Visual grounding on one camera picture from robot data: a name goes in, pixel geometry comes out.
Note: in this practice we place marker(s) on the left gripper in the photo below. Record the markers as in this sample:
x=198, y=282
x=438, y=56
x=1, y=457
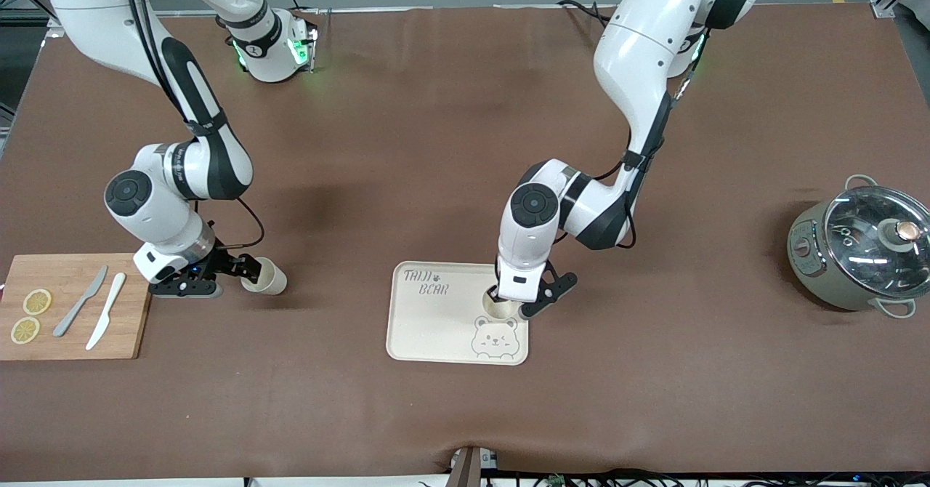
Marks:
x=492, y=293

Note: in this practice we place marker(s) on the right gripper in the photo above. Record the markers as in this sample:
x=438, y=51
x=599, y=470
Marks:
x=220, y=262

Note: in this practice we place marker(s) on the white IKEA cup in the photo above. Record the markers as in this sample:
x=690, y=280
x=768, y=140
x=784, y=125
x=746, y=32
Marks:
x=272, y=280
x=501, y=311

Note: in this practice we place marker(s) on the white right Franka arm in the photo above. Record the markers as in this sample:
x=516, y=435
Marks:
x=94, y=22

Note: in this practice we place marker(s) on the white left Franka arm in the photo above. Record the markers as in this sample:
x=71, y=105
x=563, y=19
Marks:
x=639, y=36

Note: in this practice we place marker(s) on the cream bear print tray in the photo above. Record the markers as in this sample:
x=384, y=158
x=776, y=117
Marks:
x=436, y=334

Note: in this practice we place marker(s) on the bamboo cutting board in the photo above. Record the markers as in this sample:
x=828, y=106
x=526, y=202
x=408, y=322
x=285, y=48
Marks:
x=123, y=320

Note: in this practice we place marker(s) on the white plastic knife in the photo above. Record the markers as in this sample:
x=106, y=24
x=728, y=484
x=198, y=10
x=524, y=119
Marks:
x=107, y=311

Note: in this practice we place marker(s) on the grey plastic knife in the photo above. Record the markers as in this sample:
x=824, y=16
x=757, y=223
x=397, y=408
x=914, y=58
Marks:
x=81, y=302

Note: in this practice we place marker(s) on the brown table cover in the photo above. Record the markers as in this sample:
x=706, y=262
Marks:
x=407, y=145

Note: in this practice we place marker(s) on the yellow lemon slice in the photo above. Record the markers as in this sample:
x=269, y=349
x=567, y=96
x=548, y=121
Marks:
x=37, y=302
x=25, y=330

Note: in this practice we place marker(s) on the grey-green cooking pot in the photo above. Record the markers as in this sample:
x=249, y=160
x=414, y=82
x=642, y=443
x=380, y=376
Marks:
x=835, y=294

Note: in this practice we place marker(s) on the glass pot lid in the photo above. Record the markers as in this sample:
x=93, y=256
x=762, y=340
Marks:
x=864, y=254

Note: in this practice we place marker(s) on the grey metal table bracket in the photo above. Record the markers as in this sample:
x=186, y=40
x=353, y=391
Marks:
x=465, y=472

